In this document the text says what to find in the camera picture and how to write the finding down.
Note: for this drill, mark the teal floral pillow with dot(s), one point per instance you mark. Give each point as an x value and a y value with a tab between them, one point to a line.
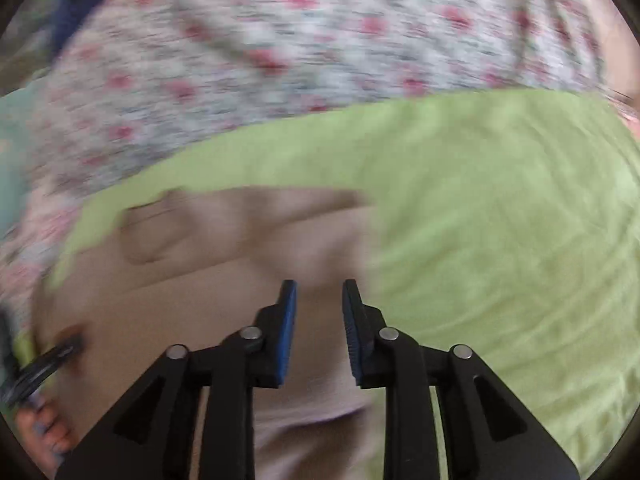
16	143

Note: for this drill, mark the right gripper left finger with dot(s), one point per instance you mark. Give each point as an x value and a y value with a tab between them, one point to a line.
149	432

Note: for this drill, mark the person's left hand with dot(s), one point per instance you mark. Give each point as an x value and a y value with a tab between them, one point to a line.
44	434

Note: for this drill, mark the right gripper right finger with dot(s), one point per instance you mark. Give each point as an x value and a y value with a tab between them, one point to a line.
445	410

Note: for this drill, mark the green bed sheet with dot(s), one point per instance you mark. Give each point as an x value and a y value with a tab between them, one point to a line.
507	221

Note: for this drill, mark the beige knit sweater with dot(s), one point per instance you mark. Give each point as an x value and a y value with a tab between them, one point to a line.
194	268

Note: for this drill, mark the red floral white quilt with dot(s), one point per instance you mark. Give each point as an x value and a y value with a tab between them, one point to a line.
142	79

